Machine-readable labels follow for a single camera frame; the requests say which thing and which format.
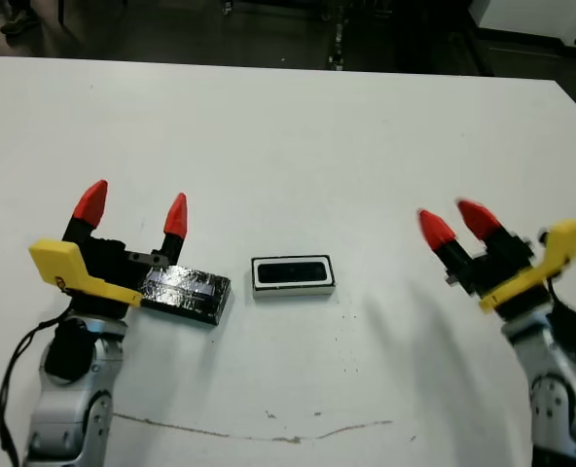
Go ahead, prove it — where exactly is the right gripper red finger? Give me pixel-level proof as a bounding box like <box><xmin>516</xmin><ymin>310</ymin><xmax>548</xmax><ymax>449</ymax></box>
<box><xmin>415</xmin><ymin>208</ymin><xmax>475</xmax><ymax>273</ymax></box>
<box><xmin>454</xmin><ymin>197</ymin><xmax>518</xmax><ymax>258</ymax></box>

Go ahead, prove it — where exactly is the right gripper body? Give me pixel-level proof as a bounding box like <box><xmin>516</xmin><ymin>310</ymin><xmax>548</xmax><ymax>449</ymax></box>
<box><xmin>444</xmin><ymin>218</ymin><xmax>576</xmax><ymax>323</ymax></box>

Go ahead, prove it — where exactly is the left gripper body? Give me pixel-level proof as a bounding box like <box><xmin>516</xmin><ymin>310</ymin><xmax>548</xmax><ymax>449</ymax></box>
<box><xmin>28</xmin><ymin>234</ymin><xmax>167</xmax><ymax>321</ymax></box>

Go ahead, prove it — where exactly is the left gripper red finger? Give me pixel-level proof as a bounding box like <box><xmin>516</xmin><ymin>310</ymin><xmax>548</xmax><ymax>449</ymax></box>
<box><xmin>159</xmin><ymin>192</ymin><xmax>189</xmax><ymax>256</ymax></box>
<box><xmin>62</xmin><ymin>179</ymin><xmax>109</xmax><ymax>242</ymax></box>

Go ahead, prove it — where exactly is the black box lid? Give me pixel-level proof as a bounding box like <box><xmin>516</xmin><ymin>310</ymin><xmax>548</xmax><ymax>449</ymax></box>
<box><xmin>139</xmin><ymin>265</ymin><xmax>234</xmax><ymax>328</ymax></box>

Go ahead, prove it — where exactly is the black camera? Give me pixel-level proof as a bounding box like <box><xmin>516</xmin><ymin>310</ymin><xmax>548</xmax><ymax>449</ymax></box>
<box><xmin>257</xmin><ymin>261</ymin><xmax>329</xmax><ymax>284</ymax></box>

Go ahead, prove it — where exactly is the brown shoe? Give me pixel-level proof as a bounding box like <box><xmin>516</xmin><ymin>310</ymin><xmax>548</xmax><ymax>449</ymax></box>
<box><xmin>0</xmin><ymin>8</ymin><xmax>40</xmax><ymax>36</ymax></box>

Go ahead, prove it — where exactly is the white cabinet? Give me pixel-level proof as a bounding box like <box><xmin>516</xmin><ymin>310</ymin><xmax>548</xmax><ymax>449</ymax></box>
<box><xmin>472</xmin><ymin>0</ymin><xmax>576</xmax><ymax>50</ymax></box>

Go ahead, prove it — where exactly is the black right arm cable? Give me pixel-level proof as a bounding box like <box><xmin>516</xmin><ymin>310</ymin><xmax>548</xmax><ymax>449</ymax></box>
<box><xmin>544</xmin><ymin>276</ymin><xmax>576</xmax><ymax>341</ymax></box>

